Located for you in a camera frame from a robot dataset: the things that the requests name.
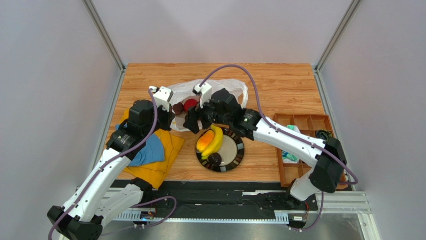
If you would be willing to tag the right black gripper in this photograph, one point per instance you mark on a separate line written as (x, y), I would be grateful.
(198, 117)

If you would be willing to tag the teal sock lower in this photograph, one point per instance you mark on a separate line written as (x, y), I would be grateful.
(288, 158)

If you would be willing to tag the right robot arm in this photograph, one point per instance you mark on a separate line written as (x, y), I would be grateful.
(326, 158)

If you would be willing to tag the right aluminium frame post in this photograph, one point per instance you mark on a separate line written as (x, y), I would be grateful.
(338, 33)

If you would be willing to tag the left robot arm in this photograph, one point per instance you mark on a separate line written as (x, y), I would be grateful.
(108, 190)

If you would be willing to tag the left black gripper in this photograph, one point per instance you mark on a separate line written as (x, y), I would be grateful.
(169, 115)

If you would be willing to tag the yellow banana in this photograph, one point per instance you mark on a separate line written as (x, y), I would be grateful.
(216, 143)

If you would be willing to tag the black round plate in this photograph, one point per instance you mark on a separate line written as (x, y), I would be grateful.
(232, 153)

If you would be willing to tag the yellow cloth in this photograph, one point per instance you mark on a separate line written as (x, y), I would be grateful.
(156, 173)

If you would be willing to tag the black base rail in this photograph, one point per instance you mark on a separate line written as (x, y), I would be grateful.
(223, 202)

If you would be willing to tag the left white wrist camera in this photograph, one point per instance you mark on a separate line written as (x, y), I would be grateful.
(162, 96)

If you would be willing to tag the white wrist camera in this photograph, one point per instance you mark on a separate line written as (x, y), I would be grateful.
(204, 91)
(162, 96)

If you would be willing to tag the blue cloth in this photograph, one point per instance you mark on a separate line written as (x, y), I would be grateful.
(153, 152)

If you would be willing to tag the aluminium frame post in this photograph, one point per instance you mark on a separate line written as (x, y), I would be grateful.
(97, 20)
(338, 33)

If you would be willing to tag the red apple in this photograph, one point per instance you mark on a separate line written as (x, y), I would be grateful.
(190, 103)

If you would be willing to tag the teal sock upper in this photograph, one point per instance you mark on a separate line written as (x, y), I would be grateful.
(294, 128)

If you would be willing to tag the left aluminium frame post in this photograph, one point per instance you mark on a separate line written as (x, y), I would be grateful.
(97, 20)

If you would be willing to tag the dark patterned sock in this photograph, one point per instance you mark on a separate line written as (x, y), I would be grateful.
(324, 135)

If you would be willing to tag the teal sock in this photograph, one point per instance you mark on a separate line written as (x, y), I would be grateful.
(294, 128)
(288, 158)

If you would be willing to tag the white plastic bag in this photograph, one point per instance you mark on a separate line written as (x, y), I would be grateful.
(184, 91)

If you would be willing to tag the wooden compartment tray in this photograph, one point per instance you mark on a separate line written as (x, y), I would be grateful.
(308, 125)

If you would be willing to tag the dark eggplant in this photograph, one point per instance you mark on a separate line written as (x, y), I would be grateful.
(215, 159)

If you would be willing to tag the yellow orange mango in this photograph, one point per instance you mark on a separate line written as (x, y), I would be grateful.
(205, 140)

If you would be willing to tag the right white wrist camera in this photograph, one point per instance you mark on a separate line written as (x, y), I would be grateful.
(204, 91)

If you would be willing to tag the dark purple fruit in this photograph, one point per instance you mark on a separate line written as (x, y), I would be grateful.
(178, 108)

